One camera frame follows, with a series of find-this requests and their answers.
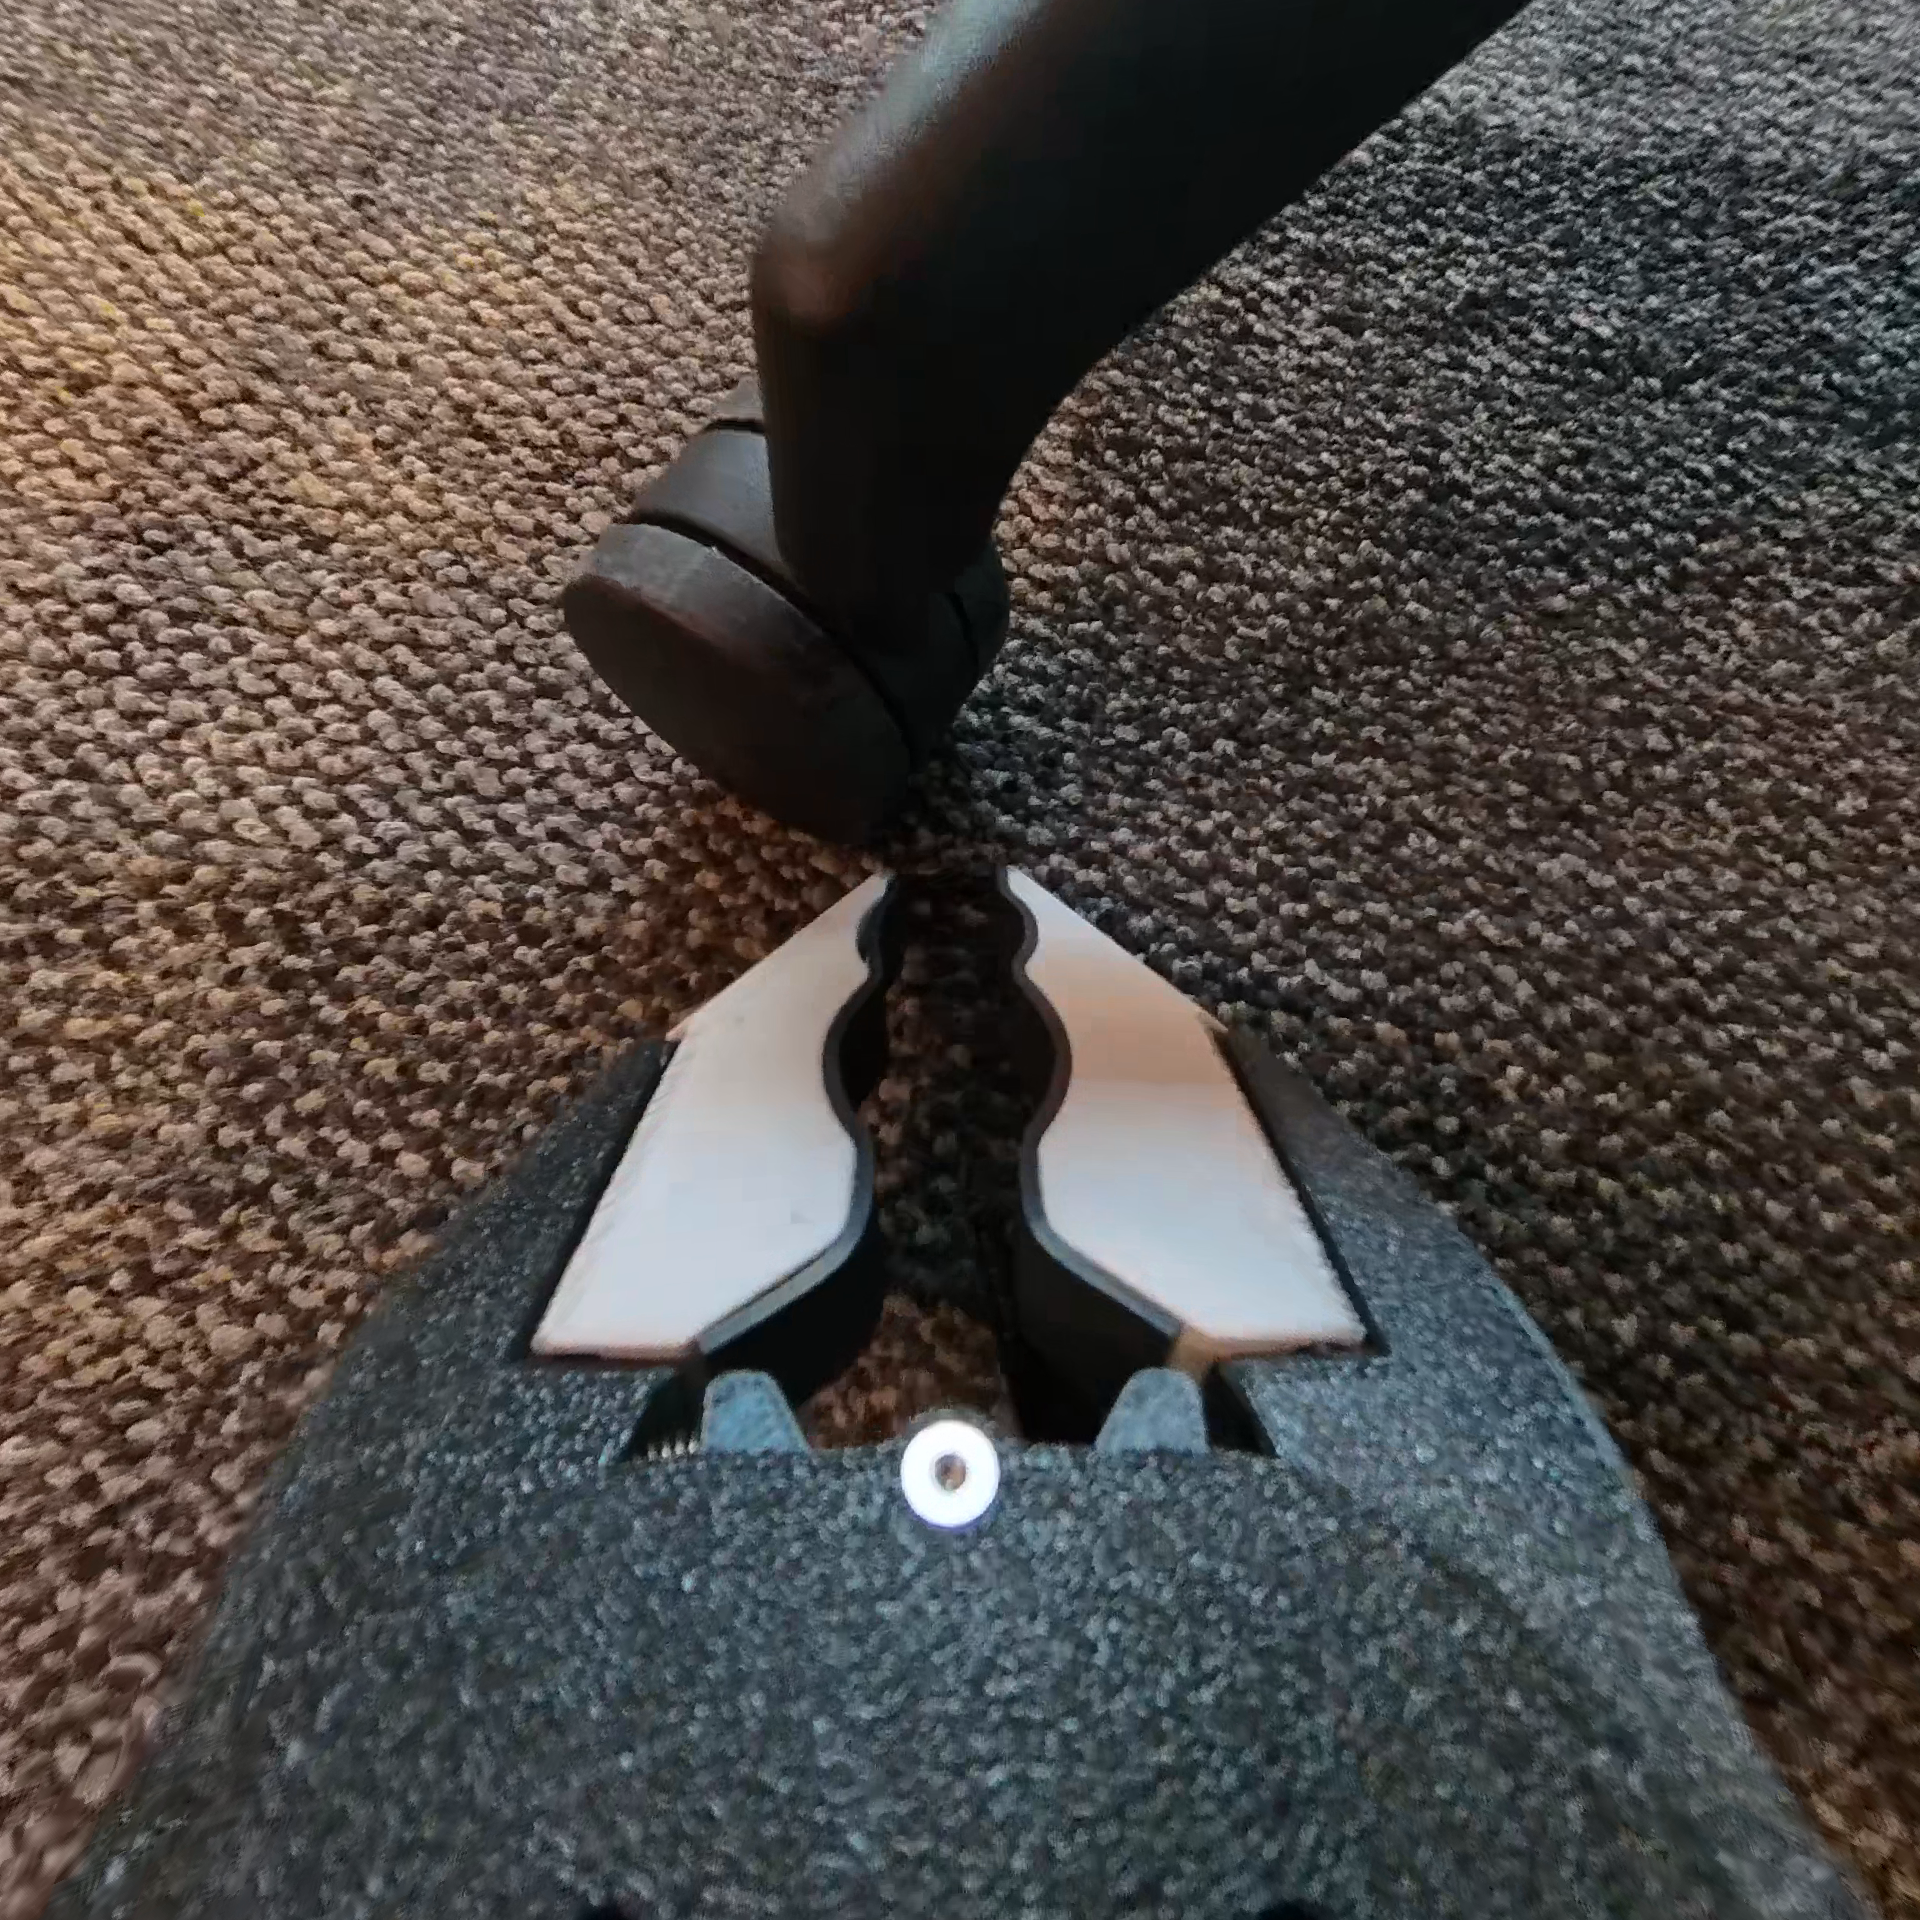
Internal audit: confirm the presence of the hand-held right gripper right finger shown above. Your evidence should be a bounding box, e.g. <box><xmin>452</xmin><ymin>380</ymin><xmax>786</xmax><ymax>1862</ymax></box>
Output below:
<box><xmin>991</xmin><ymin>866</ymin><xmax>1371</xmax><ymax>1416</ymax></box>

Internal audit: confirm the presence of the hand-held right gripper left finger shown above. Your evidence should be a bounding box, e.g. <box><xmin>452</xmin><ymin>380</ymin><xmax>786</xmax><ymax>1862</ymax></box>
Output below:
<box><xmin>532</xmin><ymin>870</ymin><xmax>906</xmax><ymax>1408</ymax></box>

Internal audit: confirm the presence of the black chair caster wheel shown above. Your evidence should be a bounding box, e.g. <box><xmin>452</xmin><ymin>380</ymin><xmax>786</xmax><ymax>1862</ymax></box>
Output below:
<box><xmin>562</xmin><ymin>382</ymin><xmax>1010</xmax><ymax>841</ymax></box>

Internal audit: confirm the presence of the black office chair leg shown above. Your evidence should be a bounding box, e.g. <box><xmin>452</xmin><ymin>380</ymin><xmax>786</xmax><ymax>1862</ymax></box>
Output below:
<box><xmin>749</xmin><ymin>0</ymin><xmax>1520</xmax><ymax>662</ymax></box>

